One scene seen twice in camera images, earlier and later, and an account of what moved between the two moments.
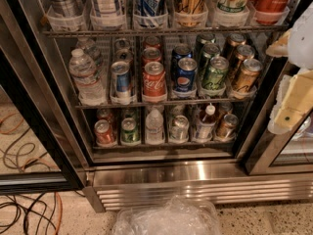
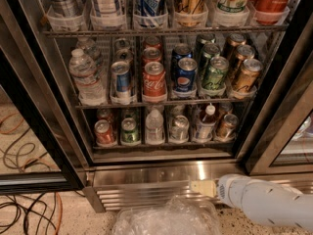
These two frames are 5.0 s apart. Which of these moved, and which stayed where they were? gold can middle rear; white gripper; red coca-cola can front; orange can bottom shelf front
Moved: white gripper
Stayed: orange can bottom shelf front; gold can middle rear; red coca-cola can front
